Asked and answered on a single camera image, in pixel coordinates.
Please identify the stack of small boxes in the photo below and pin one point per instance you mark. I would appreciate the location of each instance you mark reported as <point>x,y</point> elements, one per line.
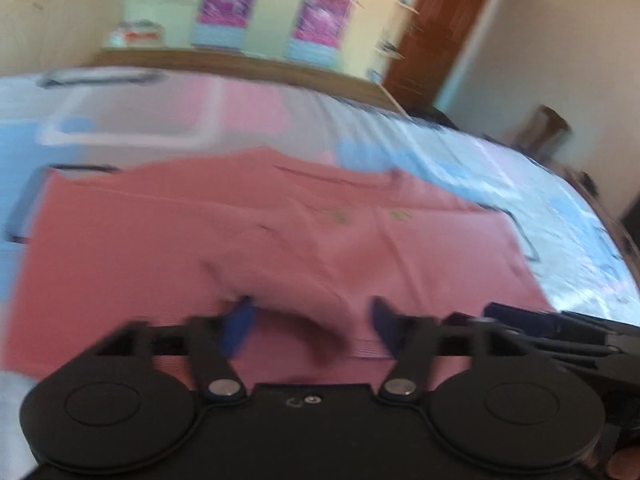
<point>137,34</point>

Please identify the wooden chair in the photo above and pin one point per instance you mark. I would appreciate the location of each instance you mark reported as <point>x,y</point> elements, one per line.
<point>545,130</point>

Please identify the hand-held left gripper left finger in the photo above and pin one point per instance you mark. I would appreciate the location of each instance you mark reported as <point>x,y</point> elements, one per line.
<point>239,322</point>

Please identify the cream curved headboard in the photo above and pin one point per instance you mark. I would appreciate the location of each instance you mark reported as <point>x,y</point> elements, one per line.
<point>45,15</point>

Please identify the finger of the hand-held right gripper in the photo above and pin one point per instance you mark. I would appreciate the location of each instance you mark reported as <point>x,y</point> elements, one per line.
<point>525,321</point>

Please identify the wooden bed frame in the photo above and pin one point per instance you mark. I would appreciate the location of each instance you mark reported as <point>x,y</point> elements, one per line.
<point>280,67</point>

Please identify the cream corner shelf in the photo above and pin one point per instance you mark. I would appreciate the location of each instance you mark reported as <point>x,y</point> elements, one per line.
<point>400,10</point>

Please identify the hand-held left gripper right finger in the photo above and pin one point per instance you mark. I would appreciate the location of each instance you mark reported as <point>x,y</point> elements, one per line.
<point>385,321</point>

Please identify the pink wall poster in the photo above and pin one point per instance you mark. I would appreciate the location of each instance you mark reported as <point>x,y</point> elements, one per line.
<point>227,2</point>
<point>322,15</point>

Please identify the cream wardrobe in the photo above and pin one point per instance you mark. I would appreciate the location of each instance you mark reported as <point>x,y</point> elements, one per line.
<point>272,10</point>

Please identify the bed with patterned sheet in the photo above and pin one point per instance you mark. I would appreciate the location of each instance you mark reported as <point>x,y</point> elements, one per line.
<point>450,160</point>

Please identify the brown wooden door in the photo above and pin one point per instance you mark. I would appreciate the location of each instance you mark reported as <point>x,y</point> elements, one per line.
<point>440,35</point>

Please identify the pink knit garment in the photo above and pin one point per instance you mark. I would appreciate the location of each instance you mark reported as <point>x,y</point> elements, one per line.
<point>150,240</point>

